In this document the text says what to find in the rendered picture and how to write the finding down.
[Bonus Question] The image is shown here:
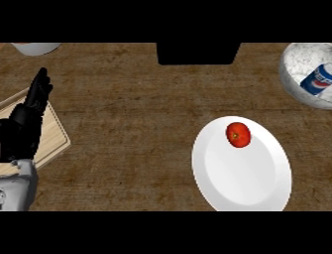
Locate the blue and white can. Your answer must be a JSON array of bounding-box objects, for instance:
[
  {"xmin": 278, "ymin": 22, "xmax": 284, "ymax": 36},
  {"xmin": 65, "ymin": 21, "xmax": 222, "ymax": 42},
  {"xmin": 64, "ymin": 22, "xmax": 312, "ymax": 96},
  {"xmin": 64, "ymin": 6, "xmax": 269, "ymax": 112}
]
[{"xmin": 299, "ymin": 63, "xmax": 332, "ymax": 97}]

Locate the white oval plate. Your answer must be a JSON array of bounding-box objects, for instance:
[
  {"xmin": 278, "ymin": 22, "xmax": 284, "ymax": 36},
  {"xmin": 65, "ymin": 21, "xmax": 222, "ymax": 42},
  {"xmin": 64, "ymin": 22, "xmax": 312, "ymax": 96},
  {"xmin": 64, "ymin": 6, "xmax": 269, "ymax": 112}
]
[{"xmin": 191, "ymin": 115, "xmax": 293, "ymax": 212}]

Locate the red tomato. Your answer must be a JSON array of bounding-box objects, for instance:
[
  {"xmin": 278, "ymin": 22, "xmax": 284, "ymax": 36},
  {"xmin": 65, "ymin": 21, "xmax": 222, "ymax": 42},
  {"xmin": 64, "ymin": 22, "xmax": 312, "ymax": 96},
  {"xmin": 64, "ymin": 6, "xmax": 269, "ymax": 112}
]
[{"xmin": 226, "ymin": 121, "xmax": 251, "ymax": 149}]

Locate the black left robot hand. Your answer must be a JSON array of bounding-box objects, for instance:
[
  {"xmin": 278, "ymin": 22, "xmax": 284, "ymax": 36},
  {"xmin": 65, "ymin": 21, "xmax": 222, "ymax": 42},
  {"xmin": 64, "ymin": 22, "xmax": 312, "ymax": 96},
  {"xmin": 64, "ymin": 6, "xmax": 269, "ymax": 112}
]
[{"xmin": 0, "ymin": 66, "xmax": 55, "ymax": 164}]

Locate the pale grey round container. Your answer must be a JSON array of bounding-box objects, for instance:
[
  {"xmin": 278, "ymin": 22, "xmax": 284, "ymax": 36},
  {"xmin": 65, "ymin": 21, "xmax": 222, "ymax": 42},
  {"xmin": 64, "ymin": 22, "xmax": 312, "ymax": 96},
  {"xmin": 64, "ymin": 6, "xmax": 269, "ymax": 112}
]
[{"xmin": 11, "ymin": 43, "xmax": 62, "ymax": 57}]

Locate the black appliance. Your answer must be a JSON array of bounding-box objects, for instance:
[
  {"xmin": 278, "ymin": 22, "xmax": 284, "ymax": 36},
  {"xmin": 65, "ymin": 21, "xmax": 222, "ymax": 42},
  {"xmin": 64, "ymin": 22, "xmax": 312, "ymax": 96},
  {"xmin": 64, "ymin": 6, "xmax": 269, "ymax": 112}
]
[{"xmin": 155, "ymin": 43, "xmax": 243, "ymax": 65}]

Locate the white marbled bowl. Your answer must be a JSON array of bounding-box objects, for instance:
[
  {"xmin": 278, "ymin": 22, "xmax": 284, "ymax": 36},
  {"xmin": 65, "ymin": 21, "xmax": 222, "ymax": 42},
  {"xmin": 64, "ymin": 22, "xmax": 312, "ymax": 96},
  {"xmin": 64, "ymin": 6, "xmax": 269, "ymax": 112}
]
[{"xmin": 278, "ymin": 43, "xmax": 332, "ymax": 110}]

